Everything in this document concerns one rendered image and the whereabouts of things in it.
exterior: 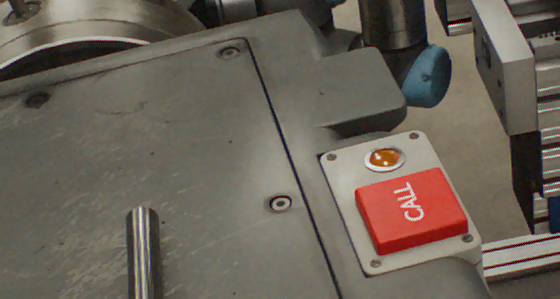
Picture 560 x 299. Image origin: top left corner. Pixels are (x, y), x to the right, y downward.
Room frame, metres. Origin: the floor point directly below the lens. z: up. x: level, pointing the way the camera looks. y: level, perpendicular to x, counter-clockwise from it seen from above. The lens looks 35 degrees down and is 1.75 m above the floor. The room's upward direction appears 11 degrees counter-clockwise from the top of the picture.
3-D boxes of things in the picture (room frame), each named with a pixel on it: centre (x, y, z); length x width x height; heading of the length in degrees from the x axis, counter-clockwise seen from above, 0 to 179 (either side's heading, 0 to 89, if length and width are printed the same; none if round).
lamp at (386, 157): (0.65, -0.07, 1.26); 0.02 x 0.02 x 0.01
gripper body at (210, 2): (1.25, 0.11, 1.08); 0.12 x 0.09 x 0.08; 94
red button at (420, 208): (0.59, -0.07, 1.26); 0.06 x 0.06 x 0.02; 5
